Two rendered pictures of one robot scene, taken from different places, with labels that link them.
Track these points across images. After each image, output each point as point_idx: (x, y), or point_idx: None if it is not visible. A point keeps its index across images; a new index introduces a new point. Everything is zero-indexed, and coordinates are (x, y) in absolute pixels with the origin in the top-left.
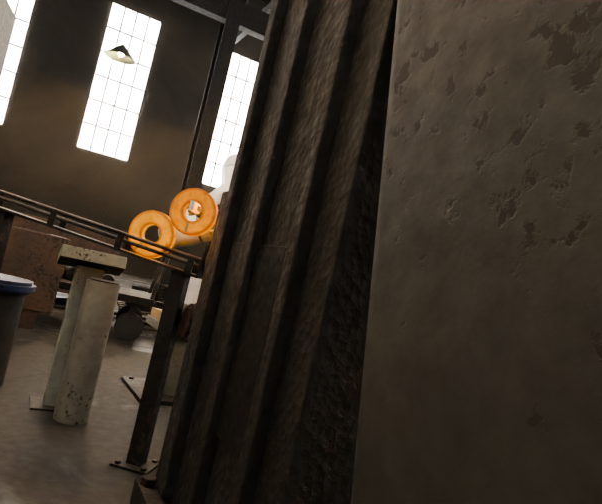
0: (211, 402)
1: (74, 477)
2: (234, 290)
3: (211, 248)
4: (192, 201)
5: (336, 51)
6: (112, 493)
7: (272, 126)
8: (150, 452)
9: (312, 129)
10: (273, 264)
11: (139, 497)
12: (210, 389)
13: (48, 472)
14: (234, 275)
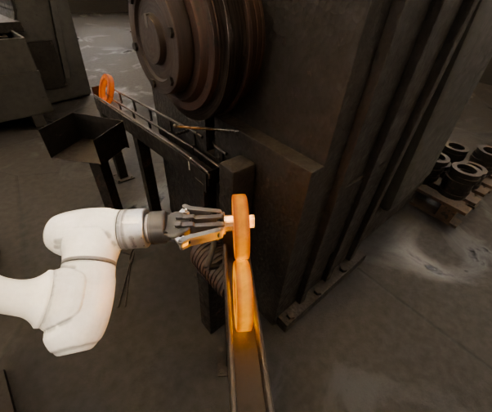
0: (345, 241)
1: (281, 380)
2: (360, 201)
3: (306, 214)
4: (253, 217)
5: (451, 56)
6: (281, 347)
7: (402, 105)
8: (199, 364)
9: (411, 99)
10: (380, 172)
11: (299, 316)
12: (332, 245)
13: (288, 400)
14: (348, 199)
